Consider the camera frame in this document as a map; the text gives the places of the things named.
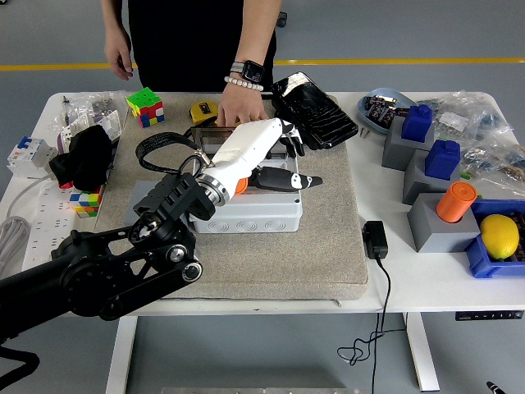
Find person's left hand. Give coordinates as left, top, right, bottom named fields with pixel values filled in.
left=216, top=84, right=270, bottom=126

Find person's right hand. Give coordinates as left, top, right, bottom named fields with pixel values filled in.
left=103, top=37, right=135, bottom=81

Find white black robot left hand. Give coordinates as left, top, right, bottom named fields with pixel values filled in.
left=207, top=117, right=323, bottom=199

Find transparent hinged box lid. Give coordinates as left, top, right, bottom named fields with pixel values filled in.
left=190, top=125, right=300, bottom=161

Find grey plastic junction box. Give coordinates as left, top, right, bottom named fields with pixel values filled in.
left=189, top=155, right=304, bottom=234

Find black smartwatch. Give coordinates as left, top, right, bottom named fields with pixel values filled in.
left=229, top=60, right=266, bottom=84

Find clear bag of metal parts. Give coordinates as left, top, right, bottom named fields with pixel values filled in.
left=71, top=92, right=124, bottom=120

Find large colourful puzzle cube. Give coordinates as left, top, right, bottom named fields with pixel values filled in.
left=126, top=87, right=167, bottom=127

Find person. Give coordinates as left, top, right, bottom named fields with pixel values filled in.
left=126, top=0, right=278, bottom=94

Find black table control panel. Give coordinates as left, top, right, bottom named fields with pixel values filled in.
left=454, top=310, right=525, bottom=322

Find shiny black zip case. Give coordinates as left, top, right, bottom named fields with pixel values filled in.
left=270, top=71, right=358, bottom=151

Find white table leg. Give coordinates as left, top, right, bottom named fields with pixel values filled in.
left=401, top=312, right=442, bottom=392
left=104, top=315, right=139, bottom=394

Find black cloth bundle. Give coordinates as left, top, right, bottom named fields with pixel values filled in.
left=48, top=125, right=114, bottom=192

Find light blue bowl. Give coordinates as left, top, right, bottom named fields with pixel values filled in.
left=356, top=87, right=415, bottom=136

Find grey-brown cushion mat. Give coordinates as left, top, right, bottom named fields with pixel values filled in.
left=93, top=92, right=369, bottom=302

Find white circuit breaker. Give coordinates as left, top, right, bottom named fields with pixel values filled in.
left=6, top=135, right=58, bottom=178

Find blue plastic bin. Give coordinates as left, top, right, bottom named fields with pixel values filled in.
left=465, top=199, right=525, bottom=280

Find dark packets in bin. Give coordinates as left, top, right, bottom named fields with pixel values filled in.
left=508, top=213, right=525, bottom=263

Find dark snack packets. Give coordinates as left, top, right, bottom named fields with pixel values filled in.
left=366, top=95, right=398, bottom=124

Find small colourful puzzle cube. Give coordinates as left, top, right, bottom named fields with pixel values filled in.
left=68, top=186, right=103, bottom=219

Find grey block holder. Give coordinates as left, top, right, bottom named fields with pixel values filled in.
left=407, top=192, right=481, bottom=254
left=402, top=149, right=463, bottom=205
left=381, top=118, right=436, bottom=172

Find yellow lemon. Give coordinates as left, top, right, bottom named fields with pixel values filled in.
left=479, top=214, right=521, bottom=260

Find black power adapter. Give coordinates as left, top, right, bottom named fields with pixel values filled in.
left=363, top=220, right=390, bottom=260

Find blue stepped block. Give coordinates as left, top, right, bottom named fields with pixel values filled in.
left=424, top=139, right=461, bottom=181
left=400, top=104, right=435, bottom=144

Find white power strip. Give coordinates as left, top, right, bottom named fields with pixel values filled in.
left=22, top=180, right=99, bottom=272

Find clear bag with white labels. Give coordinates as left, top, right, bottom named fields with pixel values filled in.
left=432, top=109, right=471, bottom=135

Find clear bag of dark parts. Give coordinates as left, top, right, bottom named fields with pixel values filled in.
left=461, top=137, right=525, bottom=181

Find clear bag of blue parts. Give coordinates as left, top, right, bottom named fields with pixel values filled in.
left=446, top=90, right=516, bottom=143

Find white bead bracelet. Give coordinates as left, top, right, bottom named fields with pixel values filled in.
left=223, top=75, right=265, bottom=93

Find black adapter cord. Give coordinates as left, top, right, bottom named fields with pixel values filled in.
left=336, top=258, right=407, bottom=394

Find white cable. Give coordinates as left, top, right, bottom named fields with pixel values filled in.
left=0, top=174, right=54, bottom=214

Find thick grey cable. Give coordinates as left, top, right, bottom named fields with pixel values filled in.
left=0, top=216, right=34, bottom=280

